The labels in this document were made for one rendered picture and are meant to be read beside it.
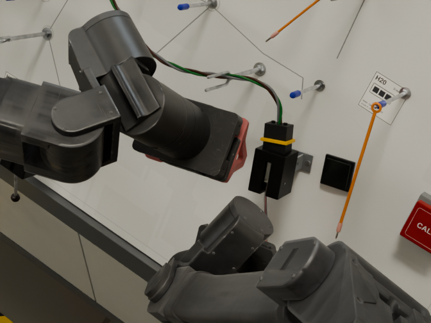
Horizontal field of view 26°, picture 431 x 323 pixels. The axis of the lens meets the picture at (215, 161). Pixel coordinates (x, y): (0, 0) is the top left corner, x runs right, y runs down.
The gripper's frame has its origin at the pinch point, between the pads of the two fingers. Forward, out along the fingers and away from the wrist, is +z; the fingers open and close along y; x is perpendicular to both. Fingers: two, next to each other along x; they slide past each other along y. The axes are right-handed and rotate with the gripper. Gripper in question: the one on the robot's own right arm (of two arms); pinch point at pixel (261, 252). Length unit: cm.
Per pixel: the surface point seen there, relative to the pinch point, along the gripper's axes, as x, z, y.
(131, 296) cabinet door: 25, 32, 34
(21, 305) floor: 54, 70, 84
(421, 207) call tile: -11.8, 1.6, -17.7
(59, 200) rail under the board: 5.9, 7.5, 37.0
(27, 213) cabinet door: 17, 28, 57
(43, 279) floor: 48, 76, 84
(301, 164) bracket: -11.7, 4.6, -0.5
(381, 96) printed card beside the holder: -23.1, 3.1, -8.9
